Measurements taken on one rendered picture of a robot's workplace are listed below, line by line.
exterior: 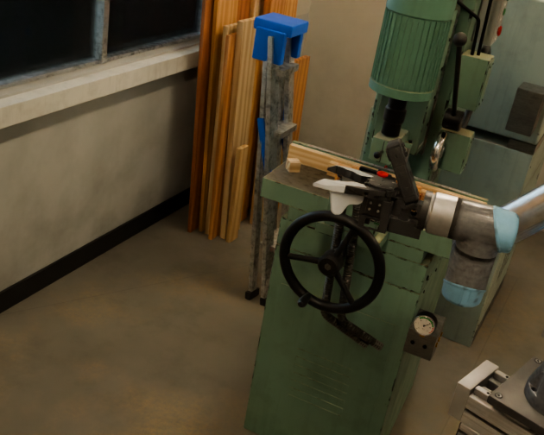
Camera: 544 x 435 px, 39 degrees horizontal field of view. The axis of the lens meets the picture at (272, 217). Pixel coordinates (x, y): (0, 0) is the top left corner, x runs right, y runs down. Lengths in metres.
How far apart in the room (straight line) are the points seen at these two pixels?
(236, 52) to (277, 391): 1.56
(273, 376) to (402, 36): 1.12
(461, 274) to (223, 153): 2.26
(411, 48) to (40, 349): 1.70
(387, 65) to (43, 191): 1.51
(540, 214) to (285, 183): 0.89
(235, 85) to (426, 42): 1.54
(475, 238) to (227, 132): 2.28
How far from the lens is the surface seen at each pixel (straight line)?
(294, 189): 2.14
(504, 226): 1.35
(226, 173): 3.56
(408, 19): 2.02
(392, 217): 1.37
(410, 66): 2.04
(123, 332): 2.99
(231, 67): 3.40
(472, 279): 1.39
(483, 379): 1.78
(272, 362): 2.43
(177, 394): 2.73
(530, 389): 1.68
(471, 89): 2.27
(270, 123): 2.94
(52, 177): 3.04
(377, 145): 2.14
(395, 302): 2.17
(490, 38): 2.34
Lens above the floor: 1.76
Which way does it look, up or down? 26 degrees down
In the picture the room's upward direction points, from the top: 10 degrees clockwise
